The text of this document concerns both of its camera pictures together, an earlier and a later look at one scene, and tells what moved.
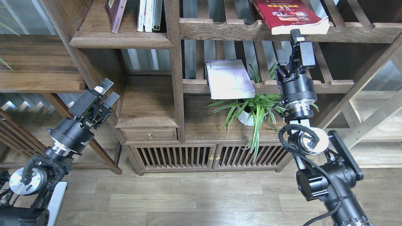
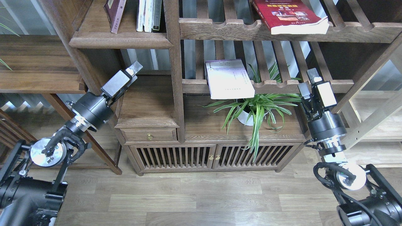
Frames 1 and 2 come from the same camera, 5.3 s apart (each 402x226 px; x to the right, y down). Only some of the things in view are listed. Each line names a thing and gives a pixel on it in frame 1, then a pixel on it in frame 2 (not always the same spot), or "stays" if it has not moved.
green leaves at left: (8, 28) stays
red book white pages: (281, 16) stays
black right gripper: (296, 86) -> (323, 124)
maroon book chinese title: (114, 9) stays
